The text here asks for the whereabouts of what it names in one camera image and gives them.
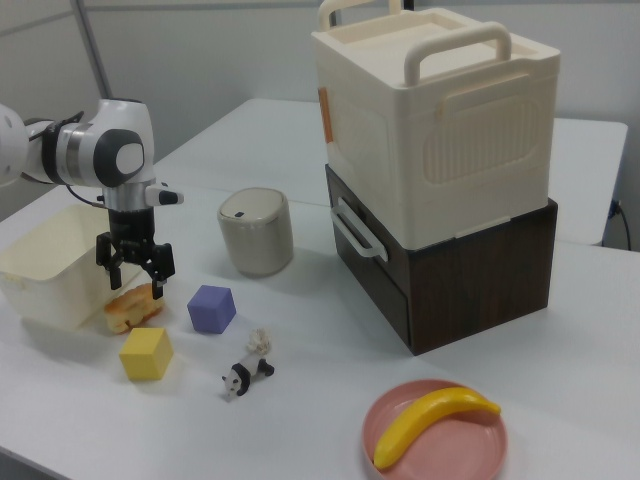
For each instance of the yellow toy banana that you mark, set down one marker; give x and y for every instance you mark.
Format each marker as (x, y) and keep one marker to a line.
(425, 415)

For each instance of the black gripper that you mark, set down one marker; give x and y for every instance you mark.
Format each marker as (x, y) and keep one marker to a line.
(131, 230)

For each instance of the toasted bread slice toy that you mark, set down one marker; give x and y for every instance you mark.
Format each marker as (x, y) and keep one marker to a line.
(130, 307)

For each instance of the pink plate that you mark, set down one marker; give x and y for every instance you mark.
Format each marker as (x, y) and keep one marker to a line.
(450, 445)

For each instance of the black white panda figurine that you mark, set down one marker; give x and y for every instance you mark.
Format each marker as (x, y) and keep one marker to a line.
(245, 374)

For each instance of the yellow foam cube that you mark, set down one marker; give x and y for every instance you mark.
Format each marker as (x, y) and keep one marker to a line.
(145, 355)

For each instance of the beige lidded trash bin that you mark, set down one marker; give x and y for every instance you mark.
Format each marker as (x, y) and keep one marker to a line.
(255, 235)

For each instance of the purple foam cube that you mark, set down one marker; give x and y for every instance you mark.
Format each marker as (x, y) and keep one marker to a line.
(211, 310)

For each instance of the dark brown wooden drawer box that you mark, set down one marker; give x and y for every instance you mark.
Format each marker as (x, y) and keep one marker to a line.
(475, 290)

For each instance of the cream plastic basket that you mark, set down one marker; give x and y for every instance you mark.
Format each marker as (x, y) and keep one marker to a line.
(45, 300)

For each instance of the small white crumpled figurine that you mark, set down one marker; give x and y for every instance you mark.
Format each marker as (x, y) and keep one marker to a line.
(259, 342)

